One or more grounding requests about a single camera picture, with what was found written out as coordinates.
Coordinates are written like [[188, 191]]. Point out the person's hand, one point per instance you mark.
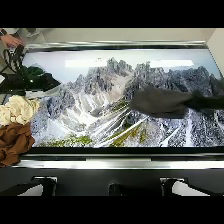
[[11, 40]]

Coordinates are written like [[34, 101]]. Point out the grey shirt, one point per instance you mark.
[[160, 101]]

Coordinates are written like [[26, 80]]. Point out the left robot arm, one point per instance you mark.
[[23, 83]]

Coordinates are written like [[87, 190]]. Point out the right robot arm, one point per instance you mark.
[[210, 101]]

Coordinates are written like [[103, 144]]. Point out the dark green garment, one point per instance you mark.
[[35, 70]]

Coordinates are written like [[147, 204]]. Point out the pale grey garment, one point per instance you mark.
[[43, 92]]

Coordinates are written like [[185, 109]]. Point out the cream garment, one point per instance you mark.
[[18, 108]]

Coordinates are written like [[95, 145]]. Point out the brown garment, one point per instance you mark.
[[15, 141]]

